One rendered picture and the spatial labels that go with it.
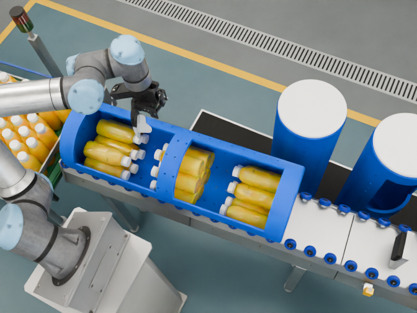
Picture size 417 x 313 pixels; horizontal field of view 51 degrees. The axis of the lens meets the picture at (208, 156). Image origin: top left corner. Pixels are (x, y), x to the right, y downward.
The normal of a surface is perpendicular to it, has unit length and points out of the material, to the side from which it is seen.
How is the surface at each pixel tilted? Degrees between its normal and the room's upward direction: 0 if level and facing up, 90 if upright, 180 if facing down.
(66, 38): 0
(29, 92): 21
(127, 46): 1
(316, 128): 0
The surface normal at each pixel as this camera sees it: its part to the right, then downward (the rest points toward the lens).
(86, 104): 0.14, 0.59
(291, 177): 0.02, -0.63
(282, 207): -0.23, 0.01
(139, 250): -0.07, -0.43
